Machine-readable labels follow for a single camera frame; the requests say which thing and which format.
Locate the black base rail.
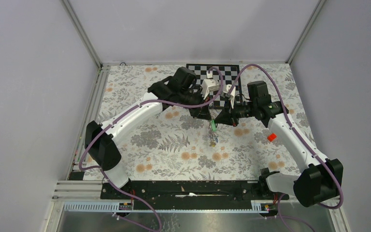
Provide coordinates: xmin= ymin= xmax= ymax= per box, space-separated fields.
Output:
xmin=100 ymin=180 xmax=289 ymax=212

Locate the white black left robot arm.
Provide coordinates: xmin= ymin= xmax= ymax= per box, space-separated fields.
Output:
xmin=82 ymin=67 xmax=223 ymax=199

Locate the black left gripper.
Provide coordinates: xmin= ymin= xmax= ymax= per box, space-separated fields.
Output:
xmin=178 ymin=87 xmax=212 ymax=120

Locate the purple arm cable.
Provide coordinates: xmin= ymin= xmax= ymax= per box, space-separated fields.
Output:
xmin=227 ymin=63 xmax=344 ymax=232
xmin=78 ymin=66 xmax=225 ymax=232

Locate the black white chessboard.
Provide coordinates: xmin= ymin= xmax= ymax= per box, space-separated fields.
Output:
xmin=185 ymin=63 xmax=244 ymax=110

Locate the red curved block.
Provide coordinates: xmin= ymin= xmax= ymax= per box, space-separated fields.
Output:
xmin=267 ymin=133 xmax=277 ymax=142

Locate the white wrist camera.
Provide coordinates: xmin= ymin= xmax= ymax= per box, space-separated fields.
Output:
xmin=201 ymin=72 xmax=220 ymax=99
xmin=222 ymin=84 xmax=235 ymax=109

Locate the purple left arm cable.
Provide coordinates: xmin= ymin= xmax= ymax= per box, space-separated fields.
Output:
xmin=78 ymin=66 xmax=225 ymax=232

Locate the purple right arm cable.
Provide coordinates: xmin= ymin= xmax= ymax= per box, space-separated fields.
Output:
xmin=227 ymin=63 xmax=344 ymax=232

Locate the floral table mat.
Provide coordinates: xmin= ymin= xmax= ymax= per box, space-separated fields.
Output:
xmin=96 ymin=64 xmax=314 ymax=180

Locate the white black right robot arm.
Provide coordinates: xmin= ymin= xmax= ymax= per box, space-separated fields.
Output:
xmin=214 ymin=81 xmax=343 ymax=207

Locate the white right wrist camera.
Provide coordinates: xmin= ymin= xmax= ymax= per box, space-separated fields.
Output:
xmin=222 ymin=84 xmax=235 ymax=109

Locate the green tag key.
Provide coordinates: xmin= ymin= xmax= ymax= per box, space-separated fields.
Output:
xmin=210 ymin=120 xmax=217 ymax=132

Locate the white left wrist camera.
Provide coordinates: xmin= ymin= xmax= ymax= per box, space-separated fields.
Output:
xmin=201 ymin=72 xmax=220 ymax=99

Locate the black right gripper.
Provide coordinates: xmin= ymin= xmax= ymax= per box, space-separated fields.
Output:
xmin=214 ymin=97 xmax=257 ymax=127

